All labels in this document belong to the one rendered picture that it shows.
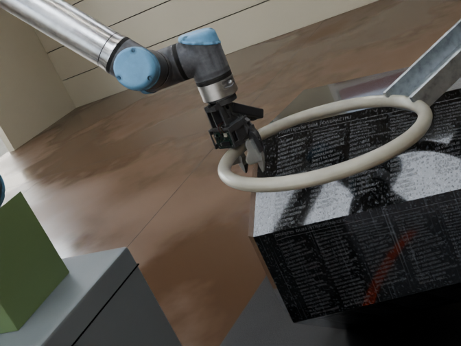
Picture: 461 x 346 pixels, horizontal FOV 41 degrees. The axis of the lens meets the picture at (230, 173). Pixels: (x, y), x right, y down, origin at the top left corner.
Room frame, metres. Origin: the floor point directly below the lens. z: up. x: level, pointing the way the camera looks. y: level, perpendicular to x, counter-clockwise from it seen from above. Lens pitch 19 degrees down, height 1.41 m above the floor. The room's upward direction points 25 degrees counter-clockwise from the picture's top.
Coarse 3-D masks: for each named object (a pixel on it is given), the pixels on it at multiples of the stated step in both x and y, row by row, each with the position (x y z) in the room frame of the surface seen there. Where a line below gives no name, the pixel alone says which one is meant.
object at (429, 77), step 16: (448, 32) 1.44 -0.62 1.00; (432, 48) 1.42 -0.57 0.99; (448, 48) 1.43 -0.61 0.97; (416, 64) 1.41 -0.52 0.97; (432, 64) 1.42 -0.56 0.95; (448, 64) 1.31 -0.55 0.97; (400, 80) 1.40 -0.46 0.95; (416, 80) 1.41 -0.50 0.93; (432, 80) 1.30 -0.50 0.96; (448, 80) 1.31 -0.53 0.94; (416, 96) 1.29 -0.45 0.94; (432, 96) 1.30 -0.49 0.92
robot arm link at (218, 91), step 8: (224, 80) 1.43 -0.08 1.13; (232, 80) 1.45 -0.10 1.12; (200, 88) 1.45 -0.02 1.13; (208, 88) 1.43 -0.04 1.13; (216, 88) 1.43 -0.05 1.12; (224, 88) 1.43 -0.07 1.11; (232, 88) 1.44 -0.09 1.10; (208, 96) 1.44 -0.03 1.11; (216, 96) 1.43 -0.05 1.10; (224, 96) 1.43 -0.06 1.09
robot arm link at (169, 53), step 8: (168, 48) 1.47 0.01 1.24; (168, 56) 1.45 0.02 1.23; (176, 56) 1.45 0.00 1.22; (168, 64) 1.42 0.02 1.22; (176, 64) 1.44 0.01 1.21; (176, 72) 1.45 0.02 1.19; (184, 72) 1.44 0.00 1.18; (168, 80) 1.44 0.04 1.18; (176, 80) 1.46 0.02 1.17; (184, 80) 1.47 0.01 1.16; (160, 88) 1.44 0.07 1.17
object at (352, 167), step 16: (368, 96) 1.46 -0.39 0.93; (384, 96) 1.41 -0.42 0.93; (400, 96) 1.36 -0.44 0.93; (304, 112) 1.53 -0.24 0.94; (320, 112) 1.51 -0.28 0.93; (336, 112) 1.50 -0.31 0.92; (416, 112) 1.25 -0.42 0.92; (272, 128) 1.51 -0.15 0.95; (416, 128) 1.12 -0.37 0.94; (400, 144) 1.09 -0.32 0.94; (224, 160) 1.36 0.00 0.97; (352, 160) 1.07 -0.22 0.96; (368, 160) 1.07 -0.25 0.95; (384, 160) 1.07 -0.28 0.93; (224, 176) 1.25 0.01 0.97; (240, 176) 1.21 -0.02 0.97; (288, 176) 1.11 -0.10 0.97; (304, 176) 1.09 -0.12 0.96; (320, 176) 1.07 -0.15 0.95; (336, 176) 1.07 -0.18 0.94
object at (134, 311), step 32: (96, 256) 1.46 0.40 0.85; (128, 256) 1.43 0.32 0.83; (64, 288) 1.36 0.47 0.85; (96, 288) 1.31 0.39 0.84; (128, 288) 1.38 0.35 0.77; (32, 320) 1.27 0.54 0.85; (64, 320) 1.21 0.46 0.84; (96, 320) 1.27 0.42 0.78; (128, 320) 1.34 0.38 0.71; (160, 320) 1.42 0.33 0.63
